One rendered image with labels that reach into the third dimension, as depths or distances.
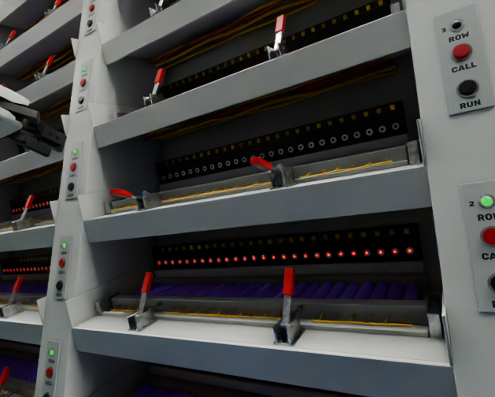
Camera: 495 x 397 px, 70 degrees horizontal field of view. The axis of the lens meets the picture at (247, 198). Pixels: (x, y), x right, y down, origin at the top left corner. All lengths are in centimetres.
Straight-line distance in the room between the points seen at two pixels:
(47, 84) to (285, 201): 77
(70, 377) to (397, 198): 63
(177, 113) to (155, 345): 38
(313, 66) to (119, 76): 52
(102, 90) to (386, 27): 59
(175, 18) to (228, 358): 60
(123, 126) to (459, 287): 61
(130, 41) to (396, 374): 75
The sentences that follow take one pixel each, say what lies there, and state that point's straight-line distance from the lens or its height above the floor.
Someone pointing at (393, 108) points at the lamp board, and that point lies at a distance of 62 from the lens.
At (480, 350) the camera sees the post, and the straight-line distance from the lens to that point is 41.
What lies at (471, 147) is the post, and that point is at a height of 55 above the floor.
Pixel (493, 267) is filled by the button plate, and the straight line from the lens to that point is 40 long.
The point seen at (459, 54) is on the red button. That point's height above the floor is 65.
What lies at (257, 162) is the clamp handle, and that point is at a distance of 42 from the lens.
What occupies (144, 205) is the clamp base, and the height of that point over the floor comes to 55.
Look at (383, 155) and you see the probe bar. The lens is 48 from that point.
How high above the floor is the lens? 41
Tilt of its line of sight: 14 degrees up
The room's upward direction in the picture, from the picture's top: straight up
